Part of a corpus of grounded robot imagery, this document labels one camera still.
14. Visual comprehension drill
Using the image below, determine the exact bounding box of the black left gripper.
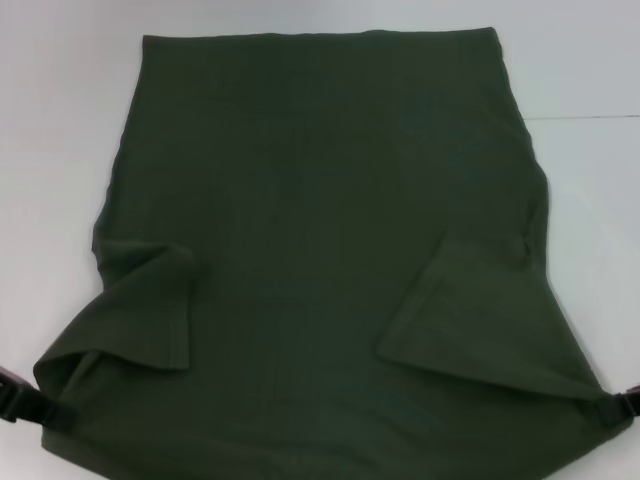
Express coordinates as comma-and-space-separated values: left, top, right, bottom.
0, 366, 77, 431

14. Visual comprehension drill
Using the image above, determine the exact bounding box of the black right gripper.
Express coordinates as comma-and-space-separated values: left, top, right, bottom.
597, 384, 640, 427

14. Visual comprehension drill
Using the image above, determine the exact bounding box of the dark green shirt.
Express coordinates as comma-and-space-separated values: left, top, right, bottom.
32, 28, 626, 480

